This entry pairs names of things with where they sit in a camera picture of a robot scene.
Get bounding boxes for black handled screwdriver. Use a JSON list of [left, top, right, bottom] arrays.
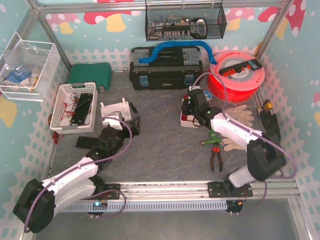
[[125, 96, 138, 114]]

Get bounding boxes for white peg fixture base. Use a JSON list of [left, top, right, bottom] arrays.
[[100, 97, 132, 121]]

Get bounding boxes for black rectangular plate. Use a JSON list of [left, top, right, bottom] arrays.
[[75, 136, 99, 150]]

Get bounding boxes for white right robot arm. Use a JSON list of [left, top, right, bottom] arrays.
[[181, 86, 287, 188]]

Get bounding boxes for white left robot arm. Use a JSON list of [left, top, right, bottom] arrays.
[[13, 115, 141, 234]]

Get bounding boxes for white spring box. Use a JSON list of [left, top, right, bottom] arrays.
[[180, 99, 201, 128]]

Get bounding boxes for green hand tool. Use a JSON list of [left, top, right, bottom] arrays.
[[201, 130, 225, 148]]

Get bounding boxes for black toolbox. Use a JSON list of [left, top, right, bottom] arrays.
[[129, 46, 203, 91]]

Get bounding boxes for upper white work glove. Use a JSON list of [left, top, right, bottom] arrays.
[[225, 104, 255, 128]]

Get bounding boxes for white work glove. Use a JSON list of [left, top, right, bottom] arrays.
[[225, 104, 255, 128], [221, 134, 247, 152]]

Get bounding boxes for black device in basket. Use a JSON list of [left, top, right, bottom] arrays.
[[71, 93, 93, 126]]

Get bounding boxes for orange black pliers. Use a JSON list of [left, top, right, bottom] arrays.
[[209, 146, 224, 172]]

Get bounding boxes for white perforated basket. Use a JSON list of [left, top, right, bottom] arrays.
[[49, 82, 98, 134]]

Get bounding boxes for lower white work glove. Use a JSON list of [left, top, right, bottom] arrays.
[[221, 134, 247, 152]]

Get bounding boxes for red filament spool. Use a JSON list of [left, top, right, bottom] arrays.
[[206, 50, 265, 103]]

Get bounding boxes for green plastic case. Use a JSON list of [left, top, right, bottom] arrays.
[[67, 62, 112, 91]]

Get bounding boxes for black power strip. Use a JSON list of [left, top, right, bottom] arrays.
[[218, 59, 263, 77]]

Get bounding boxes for yellow black tool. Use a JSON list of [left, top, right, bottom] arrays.
[[256, 99, 273, 112]]

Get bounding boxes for black yellow rubber glove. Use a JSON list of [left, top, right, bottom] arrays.
[[259, 110, 281, 151]]

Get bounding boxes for clear acrylic box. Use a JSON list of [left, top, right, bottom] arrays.
[[0, 32, 61, 102]]

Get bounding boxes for blue white glove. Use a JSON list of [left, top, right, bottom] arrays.
[[4, 65, 32, 86]]

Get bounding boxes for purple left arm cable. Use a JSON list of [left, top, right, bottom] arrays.
[[23, 116, 133, 233]]

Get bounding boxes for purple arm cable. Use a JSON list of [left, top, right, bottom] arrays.
[[193, 72, 298, 216], [23, 116, 133, 233]]

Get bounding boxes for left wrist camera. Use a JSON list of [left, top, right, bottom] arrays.
[[101, 111, 123, 131]]

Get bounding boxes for solder wire spool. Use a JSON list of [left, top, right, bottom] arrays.
[[204, 91, 213, 102]]

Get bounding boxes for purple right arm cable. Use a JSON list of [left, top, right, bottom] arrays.
[[193, 72, 298, 216]]

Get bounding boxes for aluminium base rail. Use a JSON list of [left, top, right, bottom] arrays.
[[31, 181, 298, 201]]

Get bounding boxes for blue corrugated hose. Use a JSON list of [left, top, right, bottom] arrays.
[[139, 40, 218, 66]]

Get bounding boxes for black wire mesh basket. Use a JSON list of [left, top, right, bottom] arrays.
[[145, 3, 227, 42]]

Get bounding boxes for grey slotted cable duct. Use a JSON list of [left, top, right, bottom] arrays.
[[63, 199, 228, 213]]

